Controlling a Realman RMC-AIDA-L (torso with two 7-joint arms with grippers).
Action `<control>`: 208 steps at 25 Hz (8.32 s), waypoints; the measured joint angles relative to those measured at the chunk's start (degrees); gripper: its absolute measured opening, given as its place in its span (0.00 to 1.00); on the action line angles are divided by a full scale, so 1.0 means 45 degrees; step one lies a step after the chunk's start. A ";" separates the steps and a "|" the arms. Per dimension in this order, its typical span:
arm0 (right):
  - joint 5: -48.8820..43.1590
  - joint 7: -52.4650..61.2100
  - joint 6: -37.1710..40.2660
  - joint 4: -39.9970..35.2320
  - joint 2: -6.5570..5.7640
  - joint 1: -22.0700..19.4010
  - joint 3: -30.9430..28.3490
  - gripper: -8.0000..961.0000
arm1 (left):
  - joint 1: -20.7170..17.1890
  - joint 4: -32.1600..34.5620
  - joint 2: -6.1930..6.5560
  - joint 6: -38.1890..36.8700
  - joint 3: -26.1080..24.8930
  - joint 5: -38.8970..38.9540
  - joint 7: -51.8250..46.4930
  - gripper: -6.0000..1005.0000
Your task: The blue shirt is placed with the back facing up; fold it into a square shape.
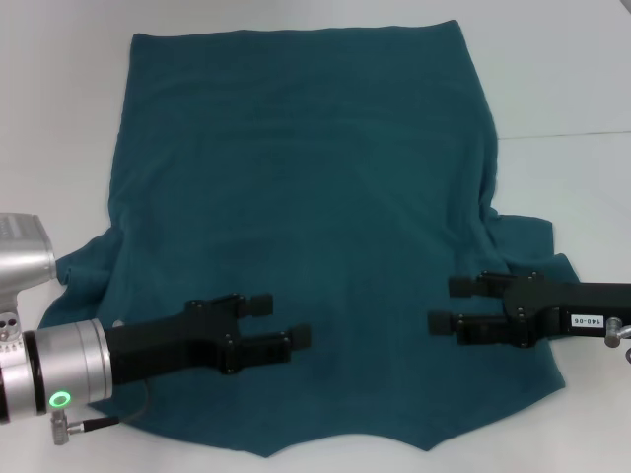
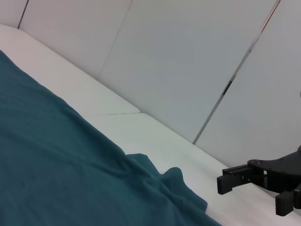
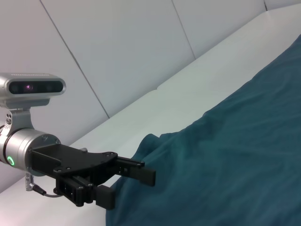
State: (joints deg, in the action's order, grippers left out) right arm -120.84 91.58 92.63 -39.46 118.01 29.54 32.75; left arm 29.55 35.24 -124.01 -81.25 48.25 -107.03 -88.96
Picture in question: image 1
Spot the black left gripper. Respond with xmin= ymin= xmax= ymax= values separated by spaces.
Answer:
xmin=103 ymin=293 xmax=313 ymax=387

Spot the teal blue shirt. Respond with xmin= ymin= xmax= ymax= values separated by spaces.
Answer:
xmin=36 ymin=19 xmax=607 ymax=447

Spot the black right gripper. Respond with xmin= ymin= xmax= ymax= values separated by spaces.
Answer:
xmin=427 ymin=270 xmax=631 ymax=351

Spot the left arm cable with plug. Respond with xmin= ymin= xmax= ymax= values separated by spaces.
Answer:
xmin=48 ymin=383 xmax=152 ymax=447

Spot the right arm cable with plug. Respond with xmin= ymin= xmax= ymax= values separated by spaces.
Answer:
xmin=604 ymin=317 xmax=631 ymax=366

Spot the arm cable with plug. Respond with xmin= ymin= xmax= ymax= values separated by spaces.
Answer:
xmin=48 ymin=383 xmax=152 ymax=447
xmin=604 ymin=317 xmax=631 ymax=366

